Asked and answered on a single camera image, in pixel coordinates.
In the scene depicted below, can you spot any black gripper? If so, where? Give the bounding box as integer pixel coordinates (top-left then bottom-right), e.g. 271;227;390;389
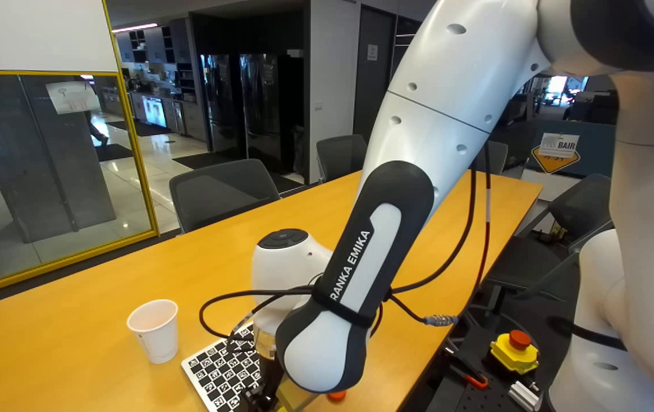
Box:
249;357;295;412

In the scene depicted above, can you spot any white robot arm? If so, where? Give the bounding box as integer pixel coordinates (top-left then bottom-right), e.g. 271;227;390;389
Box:
274;0;654;412

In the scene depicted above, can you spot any white paper cup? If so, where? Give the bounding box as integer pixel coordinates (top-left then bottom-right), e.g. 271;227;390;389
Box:
126;297;177;363

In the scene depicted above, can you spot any black white checkered board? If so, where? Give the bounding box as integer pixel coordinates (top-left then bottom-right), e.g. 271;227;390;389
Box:
181;322;277;412

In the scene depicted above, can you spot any orange disc on table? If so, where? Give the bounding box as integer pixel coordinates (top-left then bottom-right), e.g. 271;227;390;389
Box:
327;392;348;404

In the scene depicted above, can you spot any grey office chair left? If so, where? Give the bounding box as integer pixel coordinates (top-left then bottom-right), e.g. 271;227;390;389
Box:
169;159;278;231

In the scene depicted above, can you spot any grey office chair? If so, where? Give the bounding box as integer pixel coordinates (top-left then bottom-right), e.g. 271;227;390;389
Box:
169;159;278;231
318;136;365;181
487;175;611;311

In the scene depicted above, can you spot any grey office chair far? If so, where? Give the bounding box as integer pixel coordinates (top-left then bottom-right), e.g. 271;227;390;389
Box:
318;136;365;181

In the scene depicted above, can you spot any yellow red emergency stop button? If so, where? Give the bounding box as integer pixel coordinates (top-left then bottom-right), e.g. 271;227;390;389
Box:
489;329;539;375

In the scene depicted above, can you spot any grey office chair right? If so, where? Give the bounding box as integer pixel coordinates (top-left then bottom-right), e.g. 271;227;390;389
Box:
487;175;611;311

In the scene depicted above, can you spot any yellow framed glass partition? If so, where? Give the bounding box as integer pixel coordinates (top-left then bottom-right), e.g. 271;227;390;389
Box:
0;0;157;288

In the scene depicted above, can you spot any red handled tool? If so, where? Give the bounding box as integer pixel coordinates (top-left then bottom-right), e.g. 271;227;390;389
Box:
446;349;489;392

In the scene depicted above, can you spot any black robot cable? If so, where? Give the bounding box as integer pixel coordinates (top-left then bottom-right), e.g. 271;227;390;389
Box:
197;144;495;346

